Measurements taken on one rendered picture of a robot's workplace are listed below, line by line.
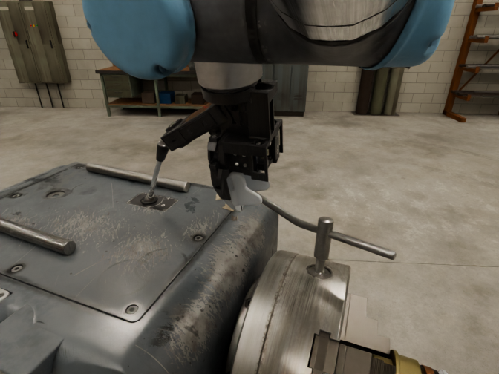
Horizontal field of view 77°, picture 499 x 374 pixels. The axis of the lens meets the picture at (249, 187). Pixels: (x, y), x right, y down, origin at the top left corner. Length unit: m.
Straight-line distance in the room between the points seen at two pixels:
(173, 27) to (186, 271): 0.34
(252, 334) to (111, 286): 0.20
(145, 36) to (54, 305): 0.36
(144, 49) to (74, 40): 7.71
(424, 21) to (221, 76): 0.20
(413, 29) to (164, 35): 0.14
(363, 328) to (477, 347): 1.71
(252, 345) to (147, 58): 0.36
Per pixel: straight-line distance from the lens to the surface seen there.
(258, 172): 0.40
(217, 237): 0.53
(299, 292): 0.47
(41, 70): 8.12
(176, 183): 0.68
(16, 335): 0.47
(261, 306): 0.46
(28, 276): 0.55
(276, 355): 0.45
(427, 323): 2.30
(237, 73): 0.35
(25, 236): 0.62
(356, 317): 0.64
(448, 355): 2.20
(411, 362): 0.59
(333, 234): 0.47
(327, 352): 0.45
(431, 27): 0.21
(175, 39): 0.22
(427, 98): 7.65
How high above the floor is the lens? 1.56
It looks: 27 degrees down
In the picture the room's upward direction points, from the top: straight up
